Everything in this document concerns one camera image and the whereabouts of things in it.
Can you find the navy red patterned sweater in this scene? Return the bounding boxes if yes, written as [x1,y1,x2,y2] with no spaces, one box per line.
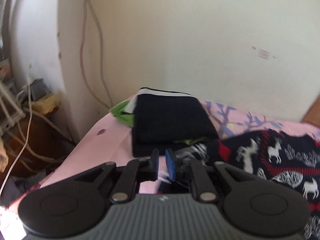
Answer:
[157,128,320,239]

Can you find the pink floral bed sheet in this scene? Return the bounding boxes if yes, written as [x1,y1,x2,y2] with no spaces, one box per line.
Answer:
[4,100,320,205]

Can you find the black folded garment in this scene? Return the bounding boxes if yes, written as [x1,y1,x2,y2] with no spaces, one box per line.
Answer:
[125,87,219,158]

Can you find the green garment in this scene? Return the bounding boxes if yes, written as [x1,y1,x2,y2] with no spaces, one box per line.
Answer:
[110,100,135,128]

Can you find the brown mesh cushion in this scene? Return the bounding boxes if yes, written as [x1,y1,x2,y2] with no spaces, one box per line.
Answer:
[302,101,320,128]

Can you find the small wall sticker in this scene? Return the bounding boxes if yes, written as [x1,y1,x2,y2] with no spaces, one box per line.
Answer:
[258,49,270,60]

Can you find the white charging cable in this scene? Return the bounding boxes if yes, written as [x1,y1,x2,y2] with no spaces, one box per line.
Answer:
[0,72,33,198]

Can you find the red and black wall cables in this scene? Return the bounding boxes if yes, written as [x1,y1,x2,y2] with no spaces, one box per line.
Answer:
[79,0,115,108]

